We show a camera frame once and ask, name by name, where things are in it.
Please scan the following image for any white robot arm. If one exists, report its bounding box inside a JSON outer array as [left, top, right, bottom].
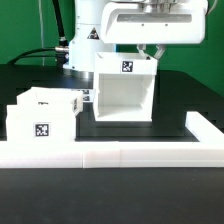
[[63, 0, 208, 75]]

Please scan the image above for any white drawer cabinet box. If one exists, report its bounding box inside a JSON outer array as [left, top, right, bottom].
[[93, 52, 158, 122]]

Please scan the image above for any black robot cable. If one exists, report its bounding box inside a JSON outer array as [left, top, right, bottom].
[[7, 0, 70, 69]]

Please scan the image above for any marker tag sheet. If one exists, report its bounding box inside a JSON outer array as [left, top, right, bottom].
[[71, 89, 95, 103]]

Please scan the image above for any white L-shaped fence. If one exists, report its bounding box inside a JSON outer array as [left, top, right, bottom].
[[0, 111, 224, 168]]

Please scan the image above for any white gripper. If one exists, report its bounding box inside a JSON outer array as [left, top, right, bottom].
[[100, 0, 208, 60]]

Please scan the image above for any thin white cable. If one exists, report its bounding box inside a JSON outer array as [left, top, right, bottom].
[[38, 0, 46, 66]]

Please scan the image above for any white front drawer with knob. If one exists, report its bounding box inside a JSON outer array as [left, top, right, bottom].
[[6, 105, 76, 142]]

